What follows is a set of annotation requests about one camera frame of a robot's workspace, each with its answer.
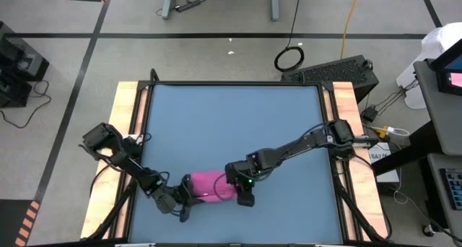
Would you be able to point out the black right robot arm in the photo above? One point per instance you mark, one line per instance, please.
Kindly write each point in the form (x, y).
(307, 144)

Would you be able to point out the large black equipment box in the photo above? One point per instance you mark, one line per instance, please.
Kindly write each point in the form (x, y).
(21, 59)

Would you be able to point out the grey desk with keyboard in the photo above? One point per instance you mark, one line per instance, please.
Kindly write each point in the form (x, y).
(435, 203)

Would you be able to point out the white labelled box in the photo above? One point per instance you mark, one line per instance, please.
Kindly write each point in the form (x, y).
(379, 156)

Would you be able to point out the black computer tower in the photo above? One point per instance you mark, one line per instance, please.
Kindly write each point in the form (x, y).
(332, 72)

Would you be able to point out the black power adapter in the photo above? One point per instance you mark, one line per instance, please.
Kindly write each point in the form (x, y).
(370, 114)

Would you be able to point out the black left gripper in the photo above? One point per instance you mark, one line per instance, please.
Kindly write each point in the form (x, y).
(184, 196)

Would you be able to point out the black power strip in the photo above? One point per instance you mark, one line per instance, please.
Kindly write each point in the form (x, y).
(187, 5)

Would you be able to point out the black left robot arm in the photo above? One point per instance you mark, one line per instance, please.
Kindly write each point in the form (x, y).
(126, 160)

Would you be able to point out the black keyboard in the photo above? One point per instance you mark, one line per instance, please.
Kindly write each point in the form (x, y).
(453, 189)

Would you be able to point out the pink towel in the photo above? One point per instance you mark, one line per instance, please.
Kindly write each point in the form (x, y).
(207, 185)

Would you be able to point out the black table frame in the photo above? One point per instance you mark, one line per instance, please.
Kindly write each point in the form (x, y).
(234, 83)

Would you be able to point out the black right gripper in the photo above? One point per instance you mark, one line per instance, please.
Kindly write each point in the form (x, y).
(240, 174)

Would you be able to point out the black caster wheel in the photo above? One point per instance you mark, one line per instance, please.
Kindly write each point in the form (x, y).
(428, 231)

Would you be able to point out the black desk beam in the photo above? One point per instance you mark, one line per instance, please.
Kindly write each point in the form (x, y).
(408, 149)

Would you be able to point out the grey desk leg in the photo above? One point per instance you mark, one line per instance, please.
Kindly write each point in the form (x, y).
(275, 5)
(167, 5)

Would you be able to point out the white rounded plastic object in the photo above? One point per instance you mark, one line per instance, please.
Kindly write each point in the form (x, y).
(440, 37)

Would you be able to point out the wooden table side board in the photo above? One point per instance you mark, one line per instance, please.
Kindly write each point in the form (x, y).
(344, 95)
(122, 102)

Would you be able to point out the small black equipment box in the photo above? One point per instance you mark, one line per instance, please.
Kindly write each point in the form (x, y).
(12, 91)

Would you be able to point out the black monitor pink screen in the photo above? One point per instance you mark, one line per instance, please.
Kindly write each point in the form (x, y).
(447, 77)

